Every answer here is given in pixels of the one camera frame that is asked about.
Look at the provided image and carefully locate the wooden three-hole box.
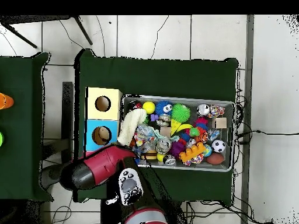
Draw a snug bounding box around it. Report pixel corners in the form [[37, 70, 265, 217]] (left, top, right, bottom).
[[82, 87, 123, 158]]

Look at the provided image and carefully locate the plain wooden block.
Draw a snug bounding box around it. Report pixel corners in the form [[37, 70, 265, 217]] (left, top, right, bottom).
[[214, 117, 228, 130]]

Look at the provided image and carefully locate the orange cone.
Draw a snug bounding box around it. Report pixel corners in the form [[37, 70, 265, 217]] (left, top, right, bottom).
[[0, 92, 15, 110]]

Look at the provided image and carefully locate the dark grey stand base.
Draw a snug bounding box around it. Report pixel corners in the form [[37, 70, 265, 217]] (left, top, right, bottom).
[[40, 163, 68, 190]]

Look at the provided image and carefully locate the clear mesh bin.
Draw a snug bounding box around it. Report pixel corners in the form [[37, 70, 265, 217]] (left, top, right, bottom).
[[117, 94, 235, 173]]

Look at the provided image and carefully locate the silver tin can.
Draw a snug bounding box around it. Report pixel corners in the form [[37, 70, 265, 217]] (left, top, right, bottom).
[[197, 103, 211, 117]]

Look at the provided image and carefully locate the purple spiky toy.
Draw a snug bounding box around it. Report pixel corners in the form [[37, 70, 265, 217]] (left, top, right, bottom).
[[169, 140, 186, 158]]

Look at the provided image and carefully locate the brown toy football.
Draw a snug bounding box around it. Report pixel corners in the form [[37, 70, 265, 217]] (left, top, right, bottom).
[[206, 152, 225, 166]]

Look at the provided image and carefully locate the colourful confetti ball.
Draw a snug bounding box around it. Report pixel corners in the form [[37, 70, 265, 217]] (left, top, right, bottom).
[[208, 104, 225, 118]]

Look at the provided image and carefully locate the orange toy brick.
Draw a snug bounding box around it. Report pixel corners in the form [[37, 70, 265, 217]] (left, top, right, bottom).
[[178, 142, 207, 163]]

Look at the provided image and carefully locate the orange striped tiger plush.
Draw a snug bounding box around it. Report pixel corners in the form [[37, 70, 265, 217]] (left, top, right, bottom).
[[195, 130, 209, 144]]

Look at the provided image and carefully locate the black upright panel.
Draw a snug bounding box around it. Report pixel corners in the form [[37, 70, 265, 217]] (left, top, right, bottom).
[[61, 81, 74, 164]]

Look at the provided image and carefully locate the black and white soccer ball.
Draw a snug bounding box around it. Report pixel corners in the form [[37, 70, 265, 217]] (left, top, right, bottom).
[[211, 139, 227, 153]]

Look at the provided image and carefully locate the green spiky ball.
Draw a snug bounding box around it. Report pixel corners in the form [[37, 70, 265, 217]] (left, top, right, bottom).
[[171, 103, 191, 123]]

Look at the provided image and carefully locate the yellow ball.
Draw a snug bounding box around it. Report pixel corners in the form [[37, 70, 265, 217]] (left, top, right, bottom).
[[142, 101, 157, 114]]

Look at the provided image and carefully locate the dark green table cloth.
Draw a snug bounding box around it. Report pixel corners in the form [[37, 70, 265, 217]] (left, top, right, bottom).
[[0, 51, 54, 202], [73, 48, 239, 203]]

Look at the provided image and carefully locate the blue spiky ball with eyes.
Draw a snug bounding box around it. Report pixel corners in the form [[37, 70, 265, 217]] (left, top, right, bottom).
[[155, 100, 174, 117]]

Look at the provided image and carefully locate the black tripod stand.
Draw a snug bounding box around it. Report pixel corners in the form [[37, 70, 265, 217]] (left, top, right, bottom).
[[0, 15, 93, 49]]

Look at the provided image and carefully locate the cream waffle cloth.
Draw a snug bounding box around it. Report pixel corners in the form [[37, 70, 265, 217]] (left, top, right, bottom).
[[117, 108, 148, 146]]

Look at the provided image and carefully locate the black power cable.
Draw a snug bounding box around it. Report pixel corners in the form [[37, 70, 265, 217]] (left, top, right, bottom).
[[235, 129, 299, 145]]

